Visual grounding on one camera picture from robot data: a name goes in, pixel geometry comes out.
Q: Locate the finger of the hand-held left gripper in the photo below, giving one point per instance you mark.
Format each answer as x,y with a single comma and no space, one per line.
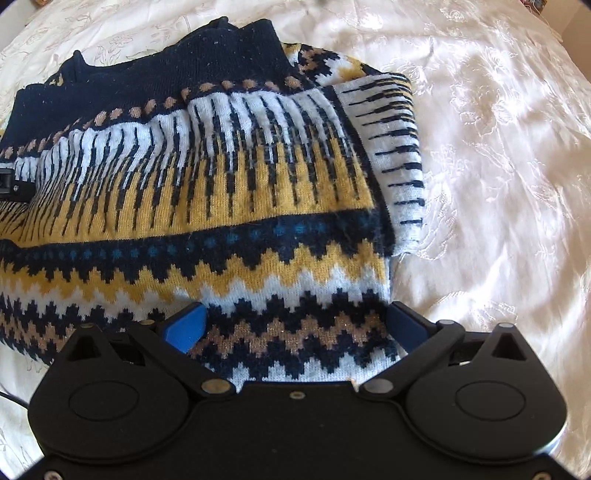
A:
14,187

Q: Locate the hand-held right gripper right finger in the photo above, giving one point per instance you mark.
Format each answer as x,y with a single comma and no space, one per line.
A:
406,323

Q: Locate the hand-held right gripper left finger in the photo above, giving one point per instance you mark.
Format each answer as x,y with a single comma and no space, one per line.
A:
189,323

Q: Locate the navy yellow white patterned sweater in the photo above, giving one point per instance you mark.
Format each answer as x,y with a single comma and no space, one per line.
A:
207,207

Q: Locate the white embroidered duvet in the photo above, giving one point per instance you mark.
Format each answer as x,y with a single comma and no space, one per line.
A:
508,184

